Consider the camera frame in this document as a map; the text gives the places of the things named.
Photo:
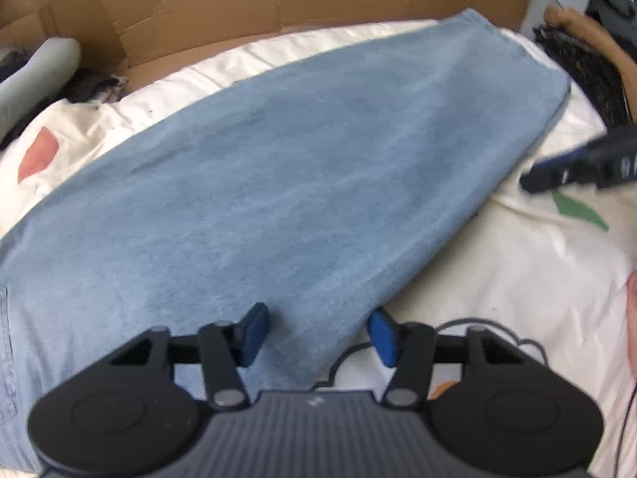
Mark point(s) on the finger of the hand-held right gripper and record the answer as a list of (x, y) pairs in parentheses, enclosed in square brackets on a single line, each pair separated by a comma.
[(552, 174)]

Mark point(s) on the flattened cardboard sheet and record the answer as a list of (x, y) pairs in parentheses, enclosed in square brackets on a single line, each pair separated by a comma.
[(249, 0)]

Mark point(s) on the cream bear print blanket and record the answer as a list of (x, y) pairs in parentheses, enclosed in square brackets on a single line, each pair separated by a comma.
[(547, 284)]

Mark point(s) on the light blue denim pants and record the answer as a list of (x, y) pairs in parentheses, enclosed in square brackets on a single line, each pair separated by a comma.
[(249, 184)]

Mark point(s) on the dark clothes heap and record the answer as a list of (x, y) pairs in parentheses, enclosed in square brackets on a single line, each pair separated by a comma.
[(94, 87)]

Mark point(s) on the grey neck pillow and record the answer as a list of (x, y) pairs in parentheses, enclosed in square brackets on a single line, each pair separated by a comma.
[(35, 74)]

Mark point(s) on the dark patterned cloth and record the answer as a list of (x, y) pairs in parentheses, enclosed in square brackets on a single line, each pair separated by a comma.
[(587, 74)]

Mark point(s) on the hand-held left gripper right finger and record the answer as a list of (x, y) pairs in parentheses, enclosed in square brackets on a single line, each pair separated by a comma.
[(382, 341)]

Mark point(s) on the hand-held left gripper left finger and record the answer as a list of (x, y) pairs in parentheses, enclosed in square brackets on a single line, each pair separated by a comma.
[(255, 336)]

